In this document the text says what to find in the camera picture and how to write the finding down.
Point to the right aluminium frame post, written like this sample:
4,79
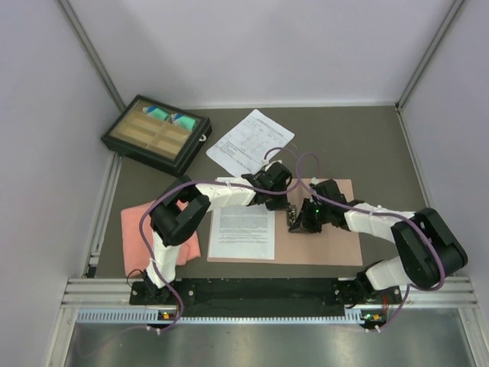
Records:
455,9

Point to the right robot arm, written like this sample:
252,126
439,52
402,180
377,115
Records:
427,249

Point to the white text document sheet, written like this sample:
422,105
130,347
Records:
242,234

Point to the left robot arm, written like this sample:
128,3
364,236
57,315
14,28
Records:
176,215

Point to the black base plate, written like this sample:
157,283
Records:
275,297

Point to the black compartment box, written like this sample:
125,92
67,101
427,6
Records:
155,143

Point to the aluminium frame post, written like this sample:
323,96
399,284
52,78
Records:
455,9
93,56

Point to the grey slotted cable duct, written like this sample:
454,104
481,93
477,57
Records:
156,317

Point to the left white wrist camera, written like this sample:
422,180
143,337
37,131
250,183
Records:
272,168

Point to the left aluminium frame post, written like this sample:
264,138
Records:
93,56

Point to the chrome folder clip mechanism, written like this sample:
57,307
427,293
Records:
291,214

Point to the right teal roll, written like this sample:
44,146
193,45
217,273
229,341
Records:
184,121

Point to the beige paper folder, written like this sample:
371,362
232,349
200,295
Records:
332,246

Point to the teal roll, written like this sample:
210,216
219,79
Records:
184,121
156,113

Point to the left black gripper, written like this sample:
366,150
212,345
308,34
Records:
280,206

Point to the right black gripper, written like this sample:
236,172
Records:
304,223

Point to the white table form sheet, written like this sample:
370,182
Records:
242,150

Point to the left teal roll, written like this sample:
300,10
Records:
156,113

